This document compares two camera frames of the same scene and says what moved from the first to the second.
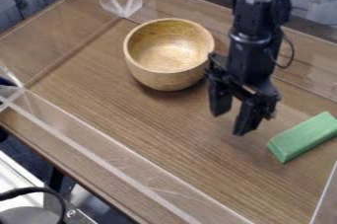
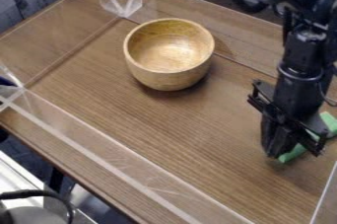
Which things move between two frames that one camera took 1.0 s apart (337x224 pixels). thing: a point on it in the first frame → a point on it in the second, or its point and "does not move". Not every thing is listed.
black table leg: x=57 y=180 does not move
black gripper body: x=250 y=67 → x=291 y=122
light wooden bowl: x=167 y=52 does not move
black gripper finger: x=221 y=96 → x=279 y=139
